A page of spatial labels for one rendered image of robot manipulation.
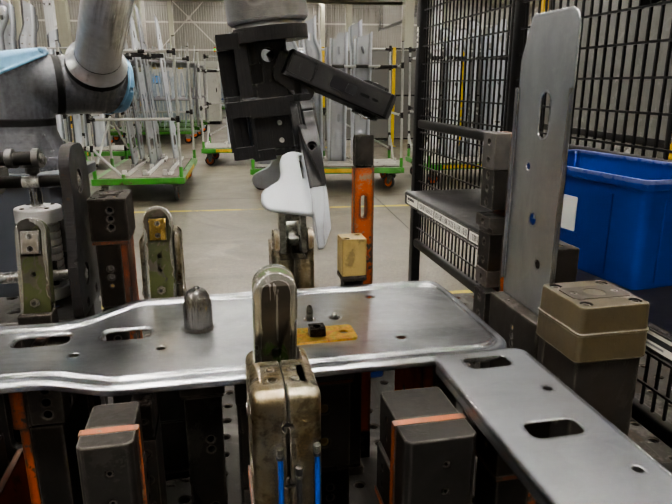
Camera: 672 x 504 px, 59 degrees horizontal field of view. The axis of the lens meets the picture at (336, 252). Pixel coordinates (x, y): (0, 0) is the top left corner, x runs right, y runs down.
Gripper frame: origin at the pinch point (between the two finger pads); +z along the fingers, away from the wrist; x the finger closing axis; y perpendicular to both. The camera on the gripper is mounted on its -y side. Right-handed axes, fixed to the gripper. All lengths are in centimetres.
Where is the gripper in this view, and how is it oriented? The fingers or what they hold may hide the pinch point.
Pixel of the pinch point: (315, 231)
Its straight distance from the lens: 61.7
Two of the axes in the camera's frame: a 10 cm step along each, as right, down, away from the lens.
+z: 1.0, 9.5, 2.9
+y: -9.7, 1.6, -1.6
